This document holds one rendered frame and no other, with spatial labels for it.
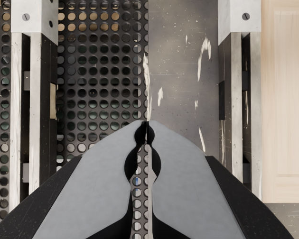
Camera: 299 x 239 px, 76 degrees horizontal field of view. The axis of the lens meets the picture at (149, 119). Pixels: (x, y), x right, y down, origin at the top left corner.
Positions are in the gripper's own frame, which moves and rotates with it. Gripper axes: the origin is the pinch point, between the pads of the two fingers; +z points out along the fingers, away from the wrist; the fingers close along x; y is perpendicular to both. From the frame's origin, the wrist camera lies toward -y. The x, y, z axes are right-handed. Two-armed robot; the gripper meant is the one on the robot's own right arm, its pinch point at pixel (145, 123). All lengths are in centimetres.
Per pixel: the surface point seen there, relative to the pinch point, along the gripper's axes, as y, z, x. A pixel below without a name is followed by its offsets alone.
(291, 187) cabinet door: 28.1, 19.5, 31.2
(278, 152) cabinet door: 21.7, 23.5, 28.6
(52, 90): 9.0, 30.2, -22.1
